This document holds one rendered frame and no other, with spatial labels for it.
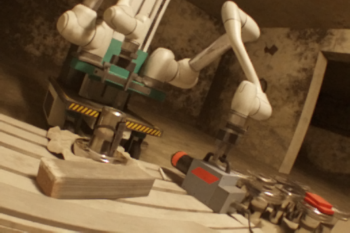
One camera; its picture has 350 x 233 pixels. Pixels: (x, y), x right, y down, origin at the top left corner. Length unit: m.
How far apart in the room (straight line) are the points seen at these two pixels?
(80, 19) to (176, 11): 5.34
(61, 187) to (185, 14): 6.27
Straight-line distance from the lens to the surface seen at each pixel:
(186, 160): 1.35
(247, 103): 1.21
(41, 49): 5.90
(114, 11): 1.21
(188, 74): 1.80
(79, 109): 1.44
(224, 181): 1.18
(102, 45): 1.55
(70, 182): 0.75
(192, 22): 6.83
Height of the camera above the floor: 0.54
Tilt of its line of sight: 2 degrees down
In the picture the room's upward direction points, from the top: 22 degrees clockwise
